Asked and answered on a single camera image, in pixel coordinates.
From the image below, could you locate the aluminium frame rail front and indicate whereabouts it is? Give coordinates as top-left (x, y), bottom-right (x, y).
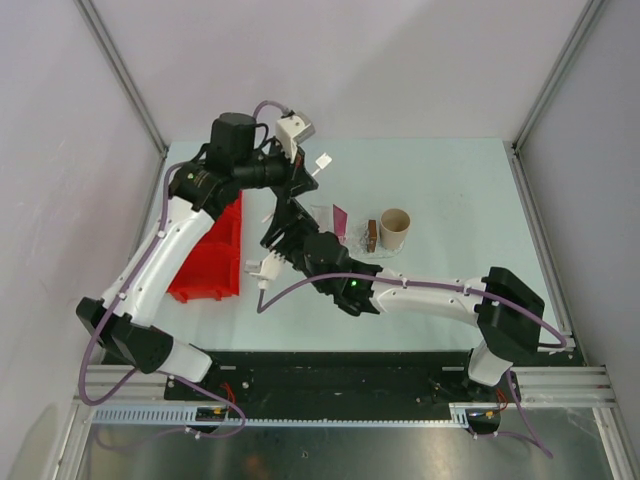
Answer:
top-left (86, 365), bottom-right (616, 408)

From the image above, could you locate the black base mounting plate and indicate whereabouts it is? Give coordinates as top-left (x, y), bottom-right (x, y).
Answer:
top-left (102, 350), bottom-right (586, 407)

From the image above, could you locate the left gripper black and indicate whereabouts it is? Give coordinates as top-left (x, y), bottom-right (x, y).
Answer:
top-left (233, 135), bottom-right (317, 203)

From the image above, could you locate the beige plastic cup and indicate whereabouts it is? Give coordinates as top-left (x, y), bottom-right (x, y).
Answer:
top-left (380, 208), bottom-right (411, 250)

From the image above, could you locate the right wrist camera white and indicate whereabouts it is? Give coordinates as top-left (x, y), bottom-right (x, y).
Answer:
top-left (244, 251), bottom-right (286, 291)

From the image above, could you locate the aluminium corner post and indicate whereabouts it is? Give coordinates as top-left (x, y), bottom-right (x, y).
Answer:
top-left (512, 0), bottom-right (609, 151)
top-left (74, 0), bottom-right (169, 156)

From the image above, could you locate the left aluminium corner post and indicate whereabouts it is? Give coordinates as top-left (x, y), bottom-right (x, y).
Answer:
top-left (74, 0), bottom-right (169, 156)

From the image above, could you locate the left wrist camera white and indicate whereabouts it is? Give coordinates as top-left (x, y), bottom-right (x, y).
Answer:
top-left (275, 113), bottom-right (315, 162)

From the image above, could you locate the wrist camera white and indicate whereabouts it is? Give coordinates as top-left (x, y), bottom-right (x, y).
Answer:
top-left (244, 251), bottom-right (286, 291)
top-left (275, 113), bottom-right (315, 162)

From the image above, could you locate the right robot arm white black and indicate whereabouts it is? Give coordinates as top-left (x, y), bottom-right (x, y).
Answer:
top-left (259, 199), bottom-right (544, 401)

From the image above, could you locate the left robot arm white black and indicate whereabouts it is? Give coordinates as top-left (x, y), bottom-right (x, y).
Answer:
top-left (76, 112), bottom-right (317, 400)

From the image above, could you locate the right brown wooden tray handle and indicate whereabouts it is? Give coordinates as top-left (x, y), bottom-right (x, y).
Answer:
top-left (366, 219), bottom-right (378, 253)

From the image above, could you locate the white toothpaste tube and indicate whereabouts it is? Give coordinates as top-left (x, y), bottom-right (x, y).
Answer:
top-left (311, 205), bottom-right (332, 232)

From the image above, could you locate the white slotted cable duct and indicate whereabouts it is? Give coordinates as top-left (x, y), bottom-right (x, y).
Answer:
top-left (92, 405), bottom-right (469, 429)

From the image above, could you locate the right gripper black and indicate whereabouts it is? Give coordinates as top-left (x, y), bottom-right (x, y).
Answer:
top-left (261, 198), bottom-right (330, 294)

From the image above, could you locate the right aluminium corner post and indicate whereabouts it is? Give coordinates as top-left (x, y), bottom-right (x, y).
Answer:
top-left (512, 0), bottom-right (609, 151)

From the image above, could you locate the clear textured glass tray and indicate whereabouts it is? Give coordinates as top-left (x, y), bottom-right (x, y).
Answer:
top-left (344, 219), bottom-right (405, 261)

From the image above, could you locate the red plastic organizer bin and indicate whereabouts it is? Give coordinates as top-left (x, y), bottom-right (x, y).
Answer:
top-left (167, 197), bottom-right (243, 303)

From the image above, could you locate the pink toothpaste tube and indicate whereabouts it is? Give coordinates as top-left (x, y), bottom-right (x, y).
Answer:
top-left (332, 205), bottom-right (348, 244)

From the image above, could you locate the white toothbrush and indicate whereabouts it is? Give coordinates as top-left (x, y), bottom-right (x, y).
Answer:
top-left (261, 153), bottom-right (332, 223)

